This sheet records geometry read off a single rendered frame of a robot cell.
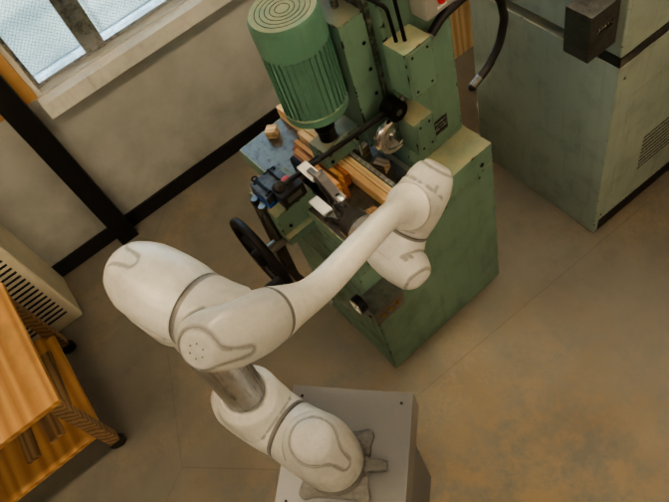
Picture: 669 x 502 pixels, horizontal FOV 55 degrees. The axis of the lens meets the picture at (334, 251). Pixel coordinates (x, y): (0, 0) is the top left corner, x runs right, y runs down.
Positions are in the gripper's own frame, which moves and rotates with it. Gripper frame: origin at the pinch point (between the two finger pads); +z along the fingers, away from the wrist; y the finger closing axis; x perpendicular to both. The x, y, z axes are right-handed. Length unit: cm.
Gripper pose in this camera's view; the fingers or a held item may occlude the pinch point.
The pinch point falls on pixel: (310, 184)
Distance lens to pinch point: 166.0
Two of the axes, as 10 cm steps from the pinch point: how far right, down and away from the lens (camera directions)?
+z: -6.2, -5.7, 5.4
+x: -7.6, 6.0, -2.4
